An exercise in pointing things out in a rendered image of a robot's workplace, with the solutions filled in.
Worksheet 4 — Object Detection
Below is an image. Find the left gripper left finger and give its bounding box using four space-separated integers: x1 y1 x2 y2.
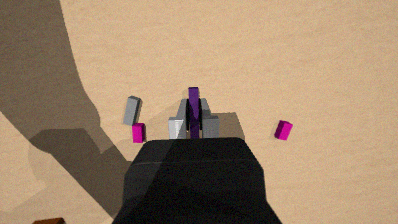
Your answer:
168 99 190 139

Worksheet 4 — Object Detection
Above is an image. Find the grey rod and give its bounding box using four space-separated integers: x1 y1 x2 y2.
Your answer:
123 96 141 126

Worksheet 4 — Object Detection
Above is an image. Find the orange rectangular block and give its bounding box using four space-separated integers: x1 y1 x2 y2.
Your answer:
32 217 65 224

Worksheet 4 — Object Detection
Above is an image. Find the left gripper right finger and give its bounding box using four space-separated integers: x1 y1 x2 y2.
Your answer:
198 98 219 138

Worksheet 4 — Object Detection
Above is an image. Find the small magenta block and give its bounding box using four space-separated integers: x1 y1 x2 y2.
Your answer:
274 120 293 140
132 123 145 143

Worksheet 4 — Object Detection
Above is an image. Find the purple rod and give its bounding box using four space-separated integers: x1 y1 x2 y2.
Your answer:
188 87 199 139

